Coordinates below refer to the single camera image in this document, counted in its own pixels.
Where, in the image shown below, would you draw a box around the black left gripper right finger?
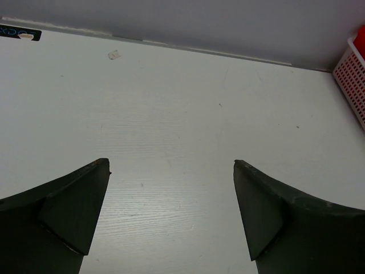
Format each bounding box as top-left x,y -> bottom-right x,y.
233,160 -> 364,273

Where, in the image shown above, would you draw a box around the dark blue label sticker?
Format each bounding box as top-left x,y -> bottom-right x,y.
0,24 -> 42,42

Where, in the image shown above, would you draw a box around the white plastic basket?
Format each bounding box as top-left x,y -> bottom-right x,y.
332,37 -> 364,129

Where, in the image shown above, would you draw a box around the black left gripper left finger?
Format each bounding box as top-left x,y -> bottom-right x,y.
1,158 -> 111,273

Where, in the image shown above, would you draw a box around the red shirts in basket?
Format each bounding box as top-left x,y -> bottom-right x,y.
353,25 -> 365,59

